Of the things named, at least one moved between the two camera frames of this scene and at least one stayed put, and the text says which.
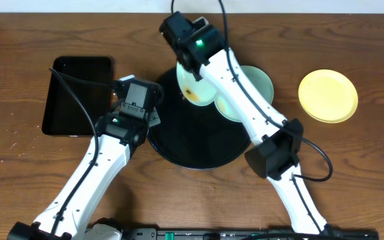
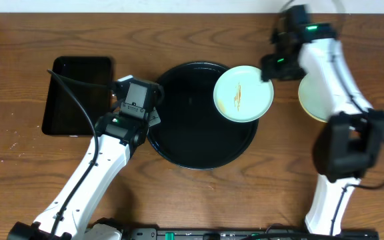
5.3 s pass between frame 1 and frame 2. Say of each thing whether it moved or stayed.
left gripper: stayed
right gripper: moved
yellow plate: stayed
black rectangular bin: stayed
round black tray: stayed
